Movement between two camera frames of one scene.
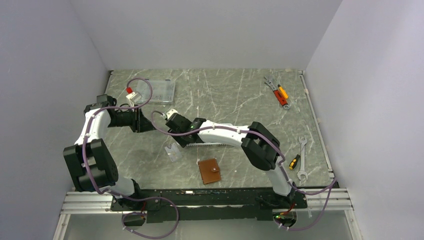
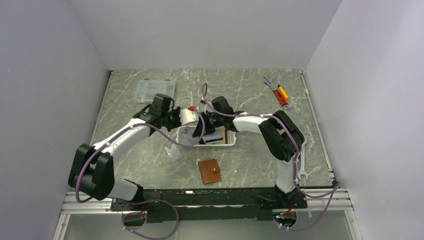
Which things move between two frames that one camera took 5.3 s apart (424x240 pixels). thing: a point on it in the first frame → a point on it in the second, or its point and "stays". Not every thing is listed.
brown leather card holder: x=210 y=171 stays
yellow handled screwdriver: x=283 y=91 stays
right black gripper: x=182 y=142 → x=207 y=130
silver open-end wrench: x=302 y=172 stays
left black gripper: x=139 y=123 → x=176 y=111
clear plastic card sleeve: x=173 y=153 stays
